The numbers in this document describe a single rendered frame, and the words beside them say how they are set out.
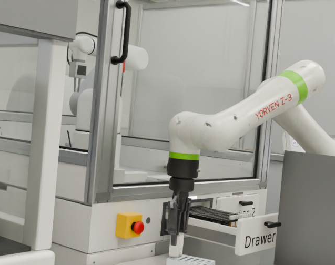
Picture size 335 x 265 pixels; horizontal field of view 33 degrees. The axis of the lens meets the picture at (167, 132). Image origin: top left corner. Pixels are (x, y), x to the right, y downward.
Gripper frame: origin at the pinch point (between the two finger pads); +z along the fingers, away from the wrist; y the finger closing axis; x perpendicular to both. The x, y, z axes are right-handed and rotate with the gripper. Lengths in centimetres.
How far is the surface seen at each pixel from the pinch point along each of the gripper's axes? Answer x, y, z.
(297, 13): -14, -194, -108
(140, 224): -10.6, 4.2, -4.9
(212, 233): 6.6, -12.6, -2.5
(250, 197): 3, -67, -8
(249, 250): 18.7, -13.3, 0.7
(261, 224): 20.3, -19.1, -6.6
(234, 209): 0, -56, -4
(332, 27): 9, -188, -99
